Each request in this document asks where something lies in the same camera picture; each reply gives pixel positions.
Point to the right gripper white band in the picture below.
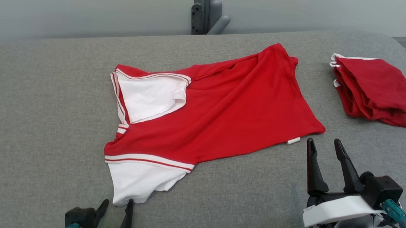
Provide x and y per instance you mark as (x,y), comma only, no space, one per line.
(339,211)

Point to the plain red garment white trim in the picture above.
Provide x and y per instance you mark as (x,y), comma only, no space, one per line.
(376,89)

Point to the red white jersey black number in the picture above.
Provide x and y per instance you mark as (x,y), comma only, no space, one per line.
(233,105)

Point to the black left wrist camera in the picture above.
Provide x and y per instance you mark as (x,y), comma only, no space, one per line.
(79,215)

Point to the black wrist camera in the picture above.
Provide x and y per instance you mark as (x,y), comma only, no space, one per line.
(79,215)
(382,191)

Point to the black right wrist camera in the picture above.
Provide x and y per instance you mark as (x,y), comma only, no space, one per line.
(382,191)

